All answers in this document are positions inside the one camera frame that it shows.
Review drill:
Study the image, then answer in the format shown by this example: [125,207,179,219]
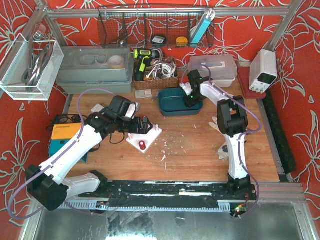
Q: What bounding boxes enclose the white coiled cable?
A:
[154,62,177,79]

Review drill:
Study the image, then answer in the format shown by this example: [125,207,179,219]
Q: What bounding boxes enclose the clear acrylic side bin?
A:
[0,34,64,101]

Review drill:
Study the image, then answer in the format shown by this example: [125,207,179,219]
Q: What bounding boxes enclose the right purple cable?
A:
[180,62,263,218]

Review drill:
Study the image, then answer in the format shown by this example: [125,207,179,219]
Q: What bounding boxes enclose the white work glove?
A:
[208,116,220,132]

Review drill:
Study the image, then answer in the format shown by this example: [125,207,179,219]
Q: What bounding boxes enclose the blue white book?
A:
[190,8,216,47]

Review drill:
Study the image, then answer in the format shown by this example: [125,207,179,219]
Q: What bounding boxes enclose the black wire hanging basket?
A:
[97,5,216,50]

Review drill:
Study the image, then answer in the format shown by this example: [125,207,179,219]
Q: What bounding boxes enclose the red flat case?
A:
[237,66,267,100]

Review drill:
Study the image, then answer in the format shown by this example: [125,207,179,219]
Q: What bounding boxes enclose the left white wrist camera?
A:
[124,102,141,119]

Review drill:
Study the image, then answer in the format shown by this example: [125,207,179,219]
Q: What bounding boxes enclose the woven brown basket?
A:
[132,57,180,90]

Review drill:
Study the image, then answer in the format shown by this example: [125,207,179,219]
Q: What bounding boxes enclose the aluminium frame top bar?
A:
[47,6,289,19]

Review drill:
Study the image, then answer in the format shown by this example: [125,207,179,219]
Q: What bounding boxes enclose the orange teal device box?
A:
[49,123,82,157]

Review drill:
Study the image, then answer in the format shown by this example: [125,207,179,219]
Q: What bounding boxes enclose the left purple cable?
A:
[7,87,118,221]

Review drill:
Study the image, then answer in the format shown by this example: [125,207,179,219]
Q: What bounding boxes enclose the dark green plastic tray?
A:
[158,88,204,117]

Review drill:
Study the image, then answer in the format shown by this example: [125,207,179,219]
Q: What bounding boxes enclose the white timer switch box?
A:
[217,142,229,161]

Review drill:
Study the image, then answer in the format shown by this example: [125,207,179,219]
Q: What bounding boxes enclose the small clear parts box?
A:
[135,89,152,99]

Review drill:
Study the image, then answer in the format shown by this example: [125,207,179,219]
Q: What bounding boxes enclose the grey cables in bin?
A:
[21,37,55,92]

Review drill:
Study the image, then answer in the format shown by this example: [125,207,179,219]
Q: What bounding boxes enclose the white power supply unit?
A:
[249,49,277,94]

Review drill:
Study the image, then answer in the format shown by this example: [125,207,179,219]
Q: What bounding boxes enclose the purple cable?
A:
[7,87,118,221]
[180,62,263,218]

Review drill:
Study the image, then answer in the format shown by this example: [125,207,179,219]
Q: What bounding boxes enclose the white clear lidded case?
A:
[188,54,238,88]

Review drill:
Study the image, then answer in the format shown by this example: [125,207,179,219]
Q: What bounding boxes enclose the small white cube block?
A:
[91,104,104,113]

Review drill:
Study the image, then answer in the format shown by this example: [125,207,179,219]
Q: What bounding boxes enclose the red large spring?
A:
[139,140,147,151]

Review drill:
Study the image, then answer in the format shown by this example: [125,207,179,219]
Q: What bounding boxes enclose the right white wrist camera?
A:
[179,82,193,96]

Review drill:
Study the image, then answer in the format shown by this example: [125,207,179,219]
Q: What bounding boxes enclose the white peg base plate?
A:
[126,124,162,154]

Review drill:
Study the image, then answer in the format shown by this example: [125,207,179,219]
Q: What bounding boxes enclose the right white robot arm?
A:
[180,70,251,195]

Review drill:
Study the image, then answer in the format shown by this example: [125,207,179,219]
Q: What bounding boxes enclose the green black cordless drill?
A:
[133,48,160,82]

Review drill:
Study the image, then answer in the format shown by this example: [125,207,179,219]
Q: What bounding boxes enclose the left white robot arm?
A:
[26,95,154,211]

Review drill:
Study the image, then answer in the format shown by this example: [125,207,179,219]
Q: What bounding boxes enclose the yellow tape measure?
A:
[176,36,189,48]

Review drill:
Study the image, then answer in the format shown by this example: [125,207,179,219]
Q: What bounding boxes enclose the grey plastic storage box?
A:
[56,46,134,95]

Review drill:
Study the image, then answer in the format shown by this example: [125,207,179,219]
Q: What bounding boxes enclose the metal angle bracket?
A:
[151,96,158,102]

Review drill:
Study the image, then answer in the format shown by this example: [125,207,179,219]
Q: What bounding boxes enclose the black round tape measure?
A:
[150,34,167,48]

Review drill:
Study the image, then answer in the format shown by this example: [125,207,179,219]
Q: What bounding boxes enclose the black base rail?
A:
[79,179,258,208]

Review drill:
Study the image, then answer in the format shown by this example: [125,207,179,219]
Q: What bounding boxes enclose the black cable duct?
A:
[262,90,296,174]

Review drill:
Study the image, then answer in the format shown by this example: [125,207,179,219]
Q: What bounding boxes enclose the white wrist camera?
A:
[124,102,141,119]
[179,82,193,96]

